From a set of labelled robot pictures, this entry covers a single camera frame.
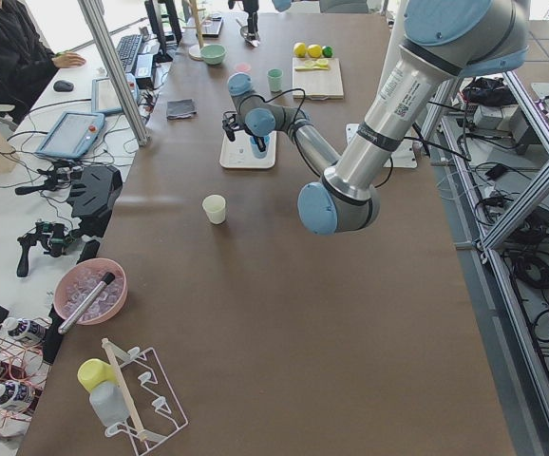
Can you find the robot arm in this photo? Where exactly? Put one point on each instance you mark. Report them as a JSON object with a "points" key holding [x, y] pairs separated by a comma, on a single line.
{"points": [[442, 40]]}

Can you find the grey folded cloth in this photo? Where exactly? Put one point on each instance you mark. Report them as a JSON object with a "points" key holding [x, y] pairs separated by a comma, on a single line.
{"points": [[180, 109]]}

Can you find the light blue cup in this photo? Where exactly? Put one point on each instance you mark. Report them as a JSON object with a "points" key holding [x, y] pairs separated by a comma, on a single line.
{"points": [[259, 146]]}

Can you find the yellow cup on rack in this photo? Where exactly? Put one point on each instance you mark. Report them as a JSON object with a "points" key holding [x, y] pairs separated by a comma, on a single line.
{"points": [[94, 372]]}

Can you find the green cup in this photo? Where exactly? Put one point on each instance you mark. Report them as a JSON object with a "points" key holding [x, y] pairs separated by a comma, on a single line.
{"points": [[274, 77]]}

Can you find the computer mouse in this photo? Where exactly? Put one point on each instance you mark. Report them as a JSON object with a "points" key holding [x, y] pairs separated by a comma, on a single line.
{"points": [[63, 86]]}

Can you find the cream white cup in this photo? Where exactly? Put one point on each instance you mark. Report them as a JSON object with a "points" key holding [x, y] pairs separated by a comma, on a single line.
{"points": [[214, 207]]}

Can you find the teach pendant tablet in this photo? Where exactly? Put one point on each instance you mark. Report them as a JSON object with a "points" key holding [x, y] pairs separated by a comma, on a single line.
{"points": [[72, 135]]}

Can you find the metal muddler in bowl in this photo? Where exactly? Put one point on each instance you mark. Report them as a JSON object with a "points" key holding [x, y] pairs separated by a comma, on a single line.
{"points": [[107, 279]]}

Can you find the whole lemon near lime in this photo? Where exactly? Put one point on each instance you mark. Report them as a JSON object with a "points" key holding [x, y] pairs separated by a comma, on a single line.
{"points": [[314, 51]]}

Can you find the pink cup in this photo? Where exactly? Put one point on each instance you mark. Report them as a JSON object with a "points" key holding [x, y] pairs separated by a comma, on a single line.
{"points": [[243, 67]]}

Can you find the metal scoop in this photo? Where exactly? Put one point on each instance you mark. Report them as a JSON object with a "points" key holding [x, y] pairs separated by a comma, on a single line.
{"points": [[249, 33]]}

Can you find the yellow plastic knife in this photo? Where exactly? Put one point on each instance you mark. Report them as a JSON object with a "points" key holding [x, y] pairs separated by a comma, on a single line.
{"points": [[310, 68]]}

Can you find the beige rabbit tray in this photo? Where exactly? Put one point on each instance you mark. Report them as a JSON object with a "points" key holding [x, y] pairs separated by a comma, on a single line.
{"points": [[242, 153]]}

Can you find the pink ice bowl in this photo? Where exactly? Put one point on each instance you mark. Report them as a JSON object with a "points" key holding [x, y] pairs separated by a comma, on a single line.
{"points": [[77, 284]]}

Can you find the wooden cup stand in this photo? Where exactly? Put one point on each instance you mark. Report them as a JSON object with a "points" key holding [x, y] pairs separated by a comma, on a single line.
{"points": [[195, 51]]}

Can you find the bamboo cutting board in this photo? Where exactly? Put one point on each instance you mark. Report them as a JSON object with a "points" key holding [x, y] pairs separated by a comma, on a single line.
{"points": [[318, 85]]}

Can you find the green lime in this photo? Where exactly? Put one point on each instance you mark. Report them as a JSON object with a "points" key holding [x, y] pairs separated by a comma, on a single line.
{"points": [[327, 51]]}

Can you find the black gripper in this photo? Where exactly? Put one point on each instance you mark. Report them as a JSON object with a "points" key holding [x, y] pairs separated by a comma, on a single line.
{"points": [[253, 19], [230, 125]]}

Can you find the grey cup on rack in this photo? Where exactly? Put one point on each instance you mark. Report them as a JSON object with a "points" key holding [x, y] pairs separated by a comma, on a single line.
{"points": [[107, 401]]}

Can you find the white wire rack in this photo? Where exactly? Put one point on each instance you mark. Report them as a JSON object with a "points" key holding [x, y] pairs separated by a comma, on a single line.
{"points": [[155, 412]]}

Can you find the whole lemon outer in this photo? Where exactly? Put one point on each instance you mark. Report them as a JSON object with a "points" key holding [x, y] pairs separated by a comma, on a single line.
{"points": [[299, 50]]}

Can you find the black keyboard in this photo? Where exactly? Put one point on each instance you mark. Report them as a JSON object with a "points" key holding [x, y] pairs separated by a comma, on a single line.
{"points": [[128, 49]]}

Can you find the mint green bowl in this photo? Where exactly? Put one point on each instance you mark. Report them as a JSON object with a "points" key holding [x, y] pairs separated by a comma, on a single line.
{"points": [[213, 54]]}

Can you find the person at desk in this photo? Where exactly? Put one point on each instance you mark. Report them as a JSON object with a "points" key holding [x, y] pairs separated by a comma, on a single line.
{"points": [[27, 66]]}

